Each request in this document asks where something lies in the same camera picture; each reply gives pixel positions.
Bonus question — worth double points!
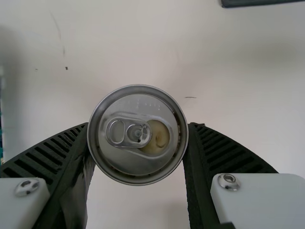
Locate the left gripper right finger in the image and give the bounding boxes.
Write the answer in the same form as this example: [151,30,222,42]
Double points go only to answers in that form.
[182,122,305,229]

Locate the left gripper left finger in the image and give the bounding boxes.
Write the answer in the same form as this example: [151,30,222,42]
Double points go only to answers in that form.
[0,123,96,229]

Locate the purple can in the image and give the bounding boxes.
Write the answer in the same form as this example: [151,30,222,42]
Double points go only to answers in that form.
[87,83,189,186]

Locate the dark grey bag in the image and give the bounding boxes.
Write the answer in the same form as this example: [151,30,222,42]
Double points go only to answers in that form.
[220,0,305,9]

